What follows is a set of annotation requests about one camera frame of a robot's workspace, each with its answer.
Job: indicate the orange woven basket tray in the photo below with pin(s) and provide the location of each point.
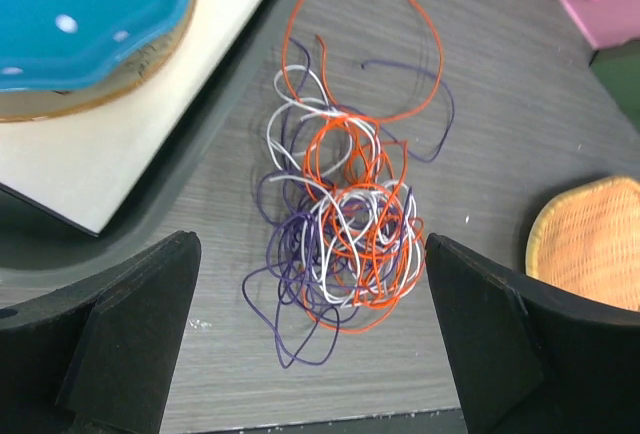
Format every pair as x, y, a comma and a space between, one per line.
586, 241

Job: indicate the blue polka dot plate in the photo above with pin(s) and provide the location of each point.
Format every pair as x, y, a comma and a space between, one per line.
72, 44

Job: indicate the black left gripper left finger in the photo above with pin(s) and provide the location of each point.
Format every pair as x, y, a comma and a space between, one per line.
98, 355

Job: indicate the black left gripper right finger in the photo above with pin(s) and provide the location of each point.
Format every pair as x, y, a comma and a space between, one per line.
527, 357

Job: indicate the cream wooden board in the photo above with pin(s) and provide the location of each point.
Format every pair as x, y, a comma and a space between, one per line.
81, 167

